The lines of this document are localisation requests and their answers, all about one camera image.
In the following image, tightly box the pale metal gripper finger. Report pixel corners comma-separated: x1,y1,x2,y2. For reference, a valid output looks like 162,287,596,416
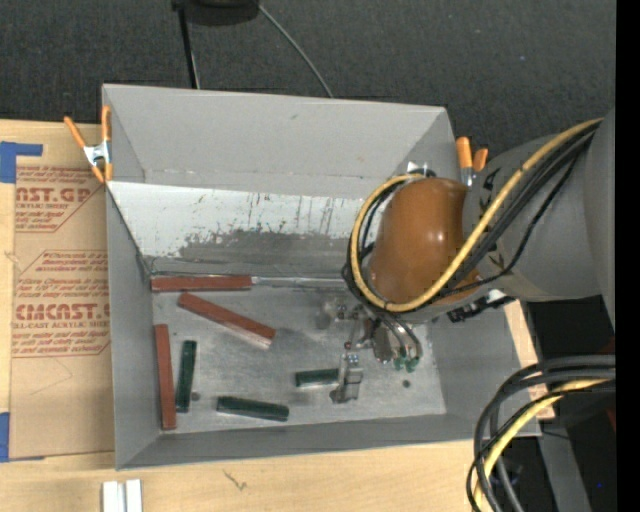
350,353,365,402
329,352,353,404

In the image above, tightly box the dark green flat block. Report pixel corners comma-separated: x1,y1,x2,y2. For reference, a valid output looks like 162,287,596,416
294,368,342,388
215,395,291,423
174,339,198,414

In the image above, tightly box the red-brown flat block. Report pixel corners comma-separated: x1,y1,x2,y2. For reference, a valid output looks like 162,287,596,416
150,274,254,293
176,291,278,352
153,323,178,432

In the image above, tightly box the grey metal bin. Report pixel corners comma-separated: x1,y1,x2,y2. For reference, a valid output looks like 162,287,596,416
101,83,524,472

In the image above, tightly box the brown cardboard board, red print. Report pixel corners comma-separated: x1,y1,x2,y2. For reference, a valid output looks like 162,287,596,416
0,118,117,464

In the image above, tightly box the black cylinder on white bracket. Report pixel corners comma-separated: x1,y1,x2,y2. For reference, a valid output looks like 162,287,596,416
446,289,505,324

